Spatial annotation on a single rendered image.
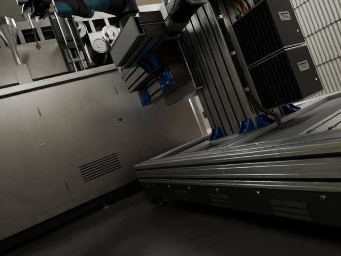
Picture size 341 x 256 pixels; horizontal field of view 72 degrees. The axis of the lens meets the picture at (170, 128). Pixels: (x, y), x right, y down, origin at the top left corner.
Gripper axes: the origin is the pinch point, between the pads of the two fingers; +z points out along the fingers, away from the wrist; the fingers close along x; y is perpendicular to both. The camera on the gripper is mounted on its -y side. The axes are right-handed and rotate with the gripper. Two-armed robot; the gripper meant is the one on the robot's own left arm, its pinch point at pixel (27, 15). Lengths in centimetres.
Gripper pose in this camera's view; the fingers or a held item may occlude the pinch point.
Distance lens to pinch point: 169.9
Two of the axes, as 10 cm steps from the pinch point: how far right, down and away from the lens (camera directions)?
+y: 2.8, 9.5, -1.2
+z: -7.8, 2.9, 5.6
